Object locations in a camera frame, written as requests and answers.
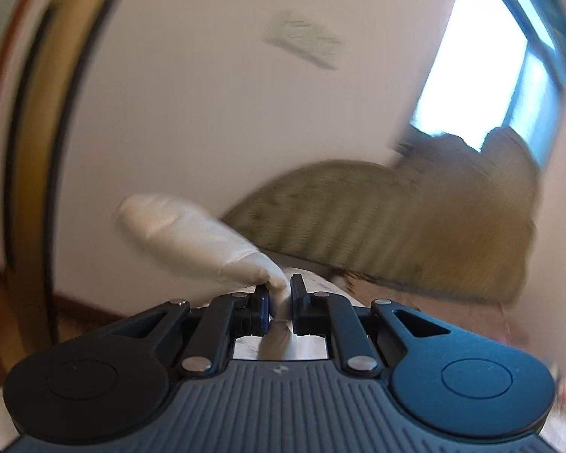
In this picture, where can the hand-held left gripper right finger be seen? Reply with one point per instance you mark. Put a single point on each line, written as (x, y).
(294, 312)

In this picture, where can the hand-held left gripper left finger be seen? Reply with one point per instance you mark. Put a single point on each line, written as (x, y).
(264, 312)

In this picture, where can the cream puffer jacket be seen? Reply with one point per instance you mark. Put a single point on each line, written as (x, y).
(188, 236)

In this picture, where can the green upholstered headboard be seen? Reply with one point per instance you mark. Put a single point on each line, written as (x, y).
(358, 217)

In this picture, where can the window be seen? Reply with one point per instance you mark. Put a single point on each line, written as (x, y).
(453, 80)

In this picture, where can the white wall socket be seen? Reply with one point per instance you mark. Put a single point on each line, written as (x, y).
(295, 28)
(325, 49)

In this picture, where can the wooden door frame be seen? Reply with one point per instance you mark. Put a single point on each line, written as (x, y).
(42, 127)

